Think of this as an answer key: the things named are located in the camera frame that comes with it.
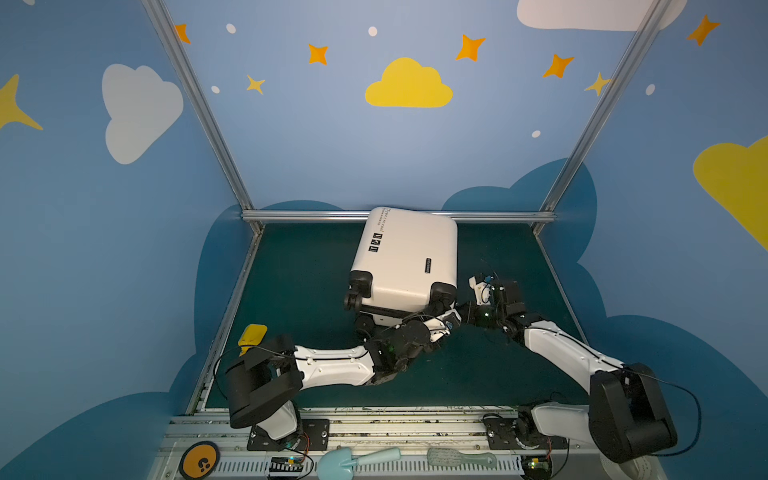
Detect teal toy shovel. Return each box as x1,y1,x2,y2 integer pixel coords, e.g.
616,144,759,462
317,447,402,480

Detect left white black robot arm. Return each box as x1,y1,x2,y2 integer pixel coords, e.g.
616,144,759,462
225,309,463,445

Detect left aluminium frame post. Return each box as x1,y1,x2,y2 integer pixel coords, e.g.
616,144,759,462
141,0,254,212

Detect pale green hair brush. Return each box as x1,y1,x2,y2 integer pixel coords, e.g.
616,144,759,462
426,447,498,469

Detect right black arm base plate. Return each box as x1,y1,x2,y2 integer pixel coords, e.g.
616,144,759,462
481,415,568,450

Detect aluminium frame rear crossbar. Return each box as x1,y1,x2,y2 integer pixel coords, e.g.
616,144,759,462
241,209,556,224

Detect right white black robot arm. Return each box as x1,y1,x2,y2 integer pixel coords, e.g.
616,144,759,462
459,276,678,464

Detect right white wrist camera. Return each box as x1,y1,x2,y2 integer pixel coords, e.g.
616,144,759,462
469,275,493,306

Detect right aluminium frame post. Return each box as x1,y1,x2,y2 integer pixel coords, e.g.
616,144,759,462
532,0,673,237

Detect small circuit board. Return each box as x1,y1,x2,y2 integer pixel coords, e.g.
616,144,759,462
266,456,306,480
521,456,553,480

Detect yellow toy shovel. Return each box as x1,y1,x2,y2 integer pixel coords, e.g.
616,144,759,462
237,324,268,356

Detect left small circuit board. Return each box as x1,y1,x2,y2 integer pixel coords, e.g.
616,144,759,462
266,456,306,480

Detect orange black round disc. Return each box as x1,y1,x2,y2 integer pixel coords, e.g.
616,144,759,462
178,441,221,480

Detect white hard-shell suitcase black lining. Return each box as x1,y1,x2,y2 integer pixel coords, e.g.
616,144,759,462
344,207,458,338

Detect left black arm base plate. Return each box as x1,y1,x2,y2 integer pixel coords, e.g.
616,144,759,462
246,419,330,452

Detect aluminium frame post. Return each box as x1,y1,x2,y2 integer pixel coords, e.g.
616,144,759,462
141,0,254,212
532,0,673,237

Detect right small circuit board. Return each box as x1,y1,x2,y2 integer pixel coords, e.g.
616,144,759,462
521,456,553,480

